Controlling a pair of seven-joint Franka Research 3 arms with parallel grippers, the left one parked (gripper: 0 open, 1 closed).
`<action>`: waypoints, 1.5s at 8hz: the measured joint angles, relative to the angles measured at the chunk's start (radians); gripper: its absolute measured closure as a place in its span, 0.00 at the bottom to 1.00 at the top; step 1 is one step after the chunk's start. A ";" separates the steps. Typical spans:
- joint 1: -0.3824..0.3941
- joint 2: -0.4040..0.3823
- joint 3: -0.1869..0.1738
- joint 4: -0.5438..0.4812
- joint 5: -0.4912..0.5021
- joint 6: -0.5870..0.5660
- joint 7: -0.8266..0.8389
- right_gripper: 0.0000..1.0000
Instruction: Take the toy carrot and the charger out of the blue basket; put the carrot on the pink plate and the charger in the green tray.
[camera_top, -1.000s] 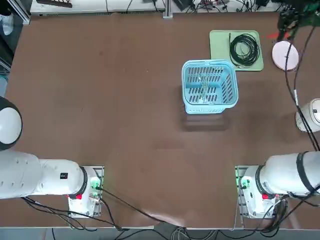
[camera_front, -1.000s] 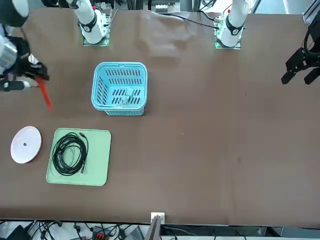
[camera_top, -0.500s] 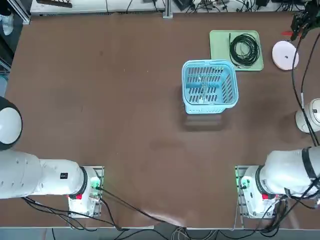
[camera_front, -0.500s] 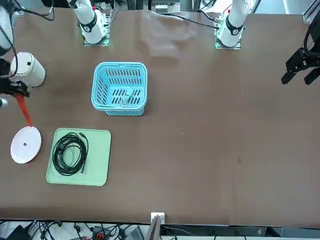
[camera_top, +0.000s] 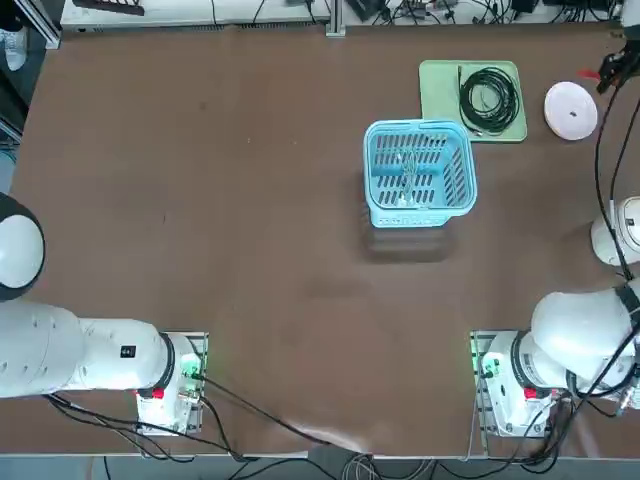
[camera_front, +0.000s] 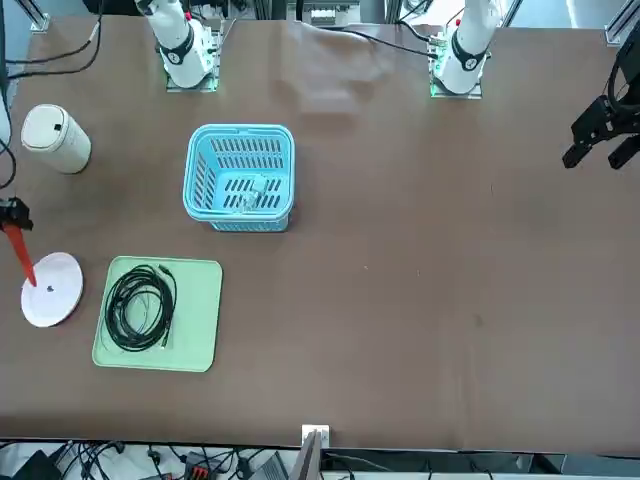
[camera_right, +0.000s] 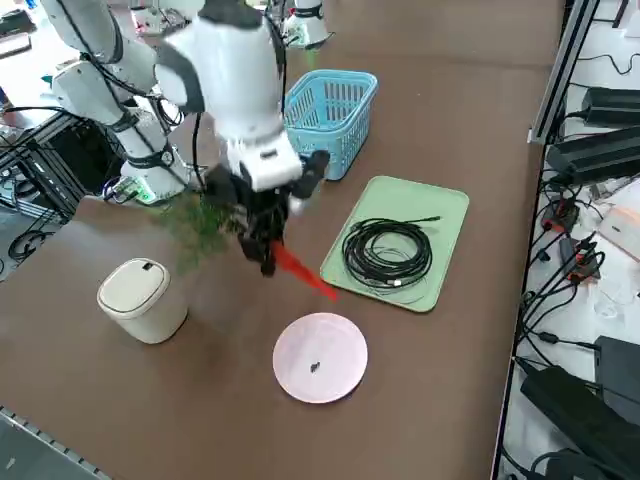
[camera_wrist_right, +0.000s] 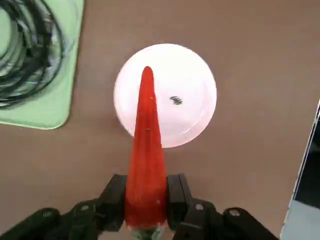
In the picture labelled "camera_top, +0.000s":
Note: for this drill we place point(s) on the white shoe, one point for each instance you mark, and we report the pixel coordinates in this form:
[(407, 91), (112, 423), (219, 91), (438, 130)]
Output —
[(15, 50)]

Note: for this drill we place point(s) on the blue plastic slotted basket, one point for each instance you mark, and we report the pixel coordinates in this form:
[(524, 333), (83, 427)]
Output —
[(417, 220)]

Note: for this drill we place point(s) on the light green tray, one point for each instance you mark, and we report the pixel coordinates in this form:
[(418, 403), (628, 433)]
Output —
[(437, 95)]

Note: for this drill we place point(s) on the round pink plate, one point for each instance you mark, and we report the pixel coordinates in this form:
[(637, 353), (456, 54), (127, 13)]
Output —
[(562, 107)]

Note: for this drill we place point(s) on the aluminium profile post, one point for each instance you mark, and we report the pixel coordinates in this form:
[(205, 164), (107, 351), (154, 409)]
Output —
[(336, 17)]

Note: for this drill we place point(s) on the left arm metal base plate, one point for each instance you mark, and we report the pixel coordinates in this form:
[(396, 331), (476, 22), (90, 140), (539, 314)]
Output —
[(202, 345)]

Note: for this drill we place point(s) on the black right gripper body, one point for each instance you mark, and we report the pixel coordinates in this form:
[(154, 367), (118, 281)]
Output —
[(631, 57)]

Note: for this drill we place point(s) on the aluminium frame rail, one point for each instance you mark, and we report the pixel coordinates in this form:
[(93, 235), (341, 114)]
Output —
[(42, 25)]

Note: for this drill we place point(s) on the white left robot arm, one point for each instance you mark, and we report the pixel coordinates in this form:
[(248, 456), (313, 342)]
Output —
[(45, 350)]

